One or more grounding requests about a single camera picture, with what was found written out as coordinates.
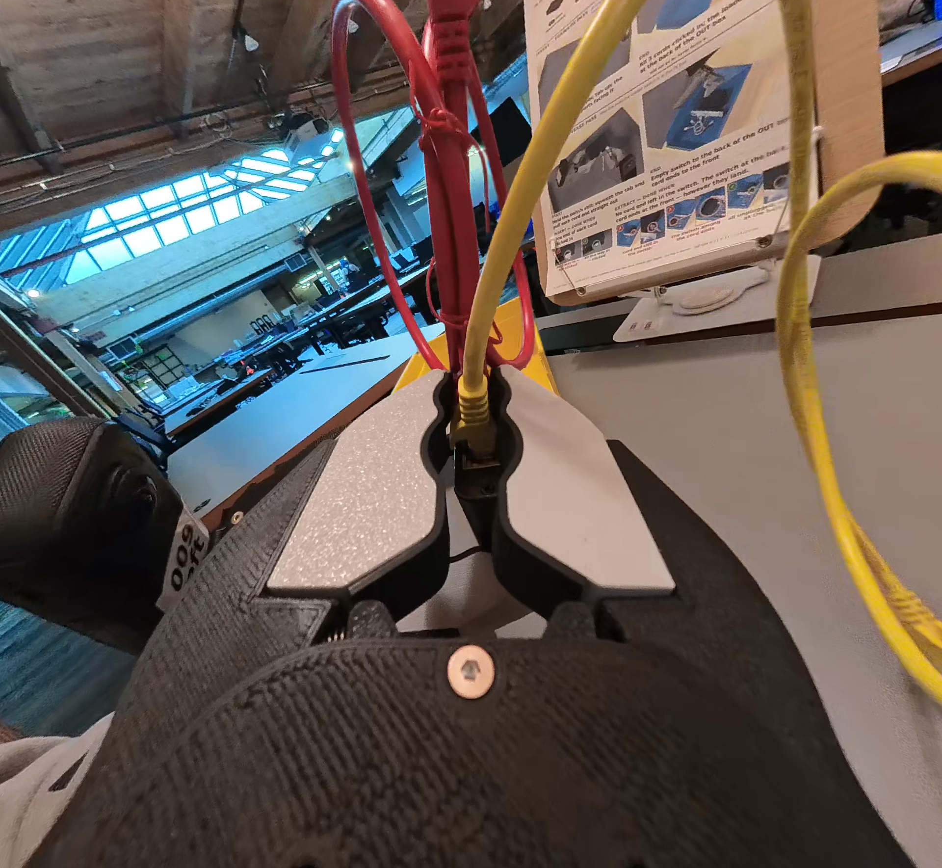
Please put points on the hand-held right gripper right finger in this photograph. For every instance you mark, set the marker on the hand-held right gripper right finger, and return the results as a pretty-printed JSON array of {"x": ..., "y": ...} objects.
[{"x": 581, "y": 507}]

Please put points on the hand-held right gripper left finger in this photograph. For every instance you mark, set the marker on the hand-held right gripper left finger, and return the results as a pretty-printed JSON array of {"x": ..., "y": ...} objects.
[{"x": 368, "y": 500}]

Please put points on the black ethernet splitter box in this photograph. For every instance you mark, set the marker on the black ethernet splitter box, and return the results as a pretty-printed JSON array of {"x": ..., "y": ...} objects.
[{"x": 478, "y": 500}]

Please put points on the yellow plastic bin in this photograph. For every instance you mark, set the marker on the yellow plastic bin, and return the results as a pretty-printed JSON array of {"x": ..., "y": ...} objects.
[{"x": 530, "y": 323}]

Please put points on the person's left forearm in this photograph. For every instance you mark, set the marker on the person's left forearm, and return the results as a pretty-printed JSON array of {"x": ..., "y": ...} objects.
[{"x": 37, "y": 794}]

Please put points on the wood-edged office table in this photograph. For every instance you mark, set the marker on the wood-edged office table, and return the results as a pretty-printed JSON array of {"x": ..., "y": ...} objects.
[{"x": 294, "y": 397}]

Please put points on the white board stand base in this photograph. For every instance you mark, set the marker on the white board stand base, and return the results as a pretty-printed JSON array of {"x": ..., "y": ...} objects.
[{"x": 706, "y": 308}]

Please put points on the ceiling projector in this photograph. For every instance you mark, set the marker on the ceiling projector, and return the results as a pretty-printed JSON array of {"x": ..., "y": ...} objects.
[{"x": 305, "y": 132}]

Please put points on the wooden instruction board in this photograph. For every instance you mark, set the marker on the wooden instruction board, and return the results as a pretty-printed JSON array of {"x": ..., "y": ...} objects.
[{"x": 846, "y": 73}]

